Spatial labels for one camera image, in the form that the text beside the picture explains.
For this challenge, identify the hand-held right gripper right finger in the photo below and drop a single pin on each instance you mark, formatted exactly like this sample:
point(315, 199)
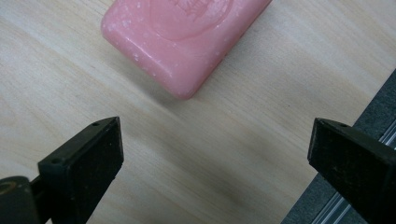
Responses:
point(355, 165)

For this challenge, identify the pink soap bar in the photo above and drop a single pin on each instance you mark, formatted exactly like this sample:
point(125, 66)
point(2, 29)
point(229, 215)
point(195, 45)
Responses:
point(183, 40)

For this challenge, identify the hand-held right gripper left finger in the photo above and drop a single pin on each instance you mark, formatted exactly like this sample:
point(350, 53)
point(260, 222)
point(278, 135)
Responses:
point(84, 168)

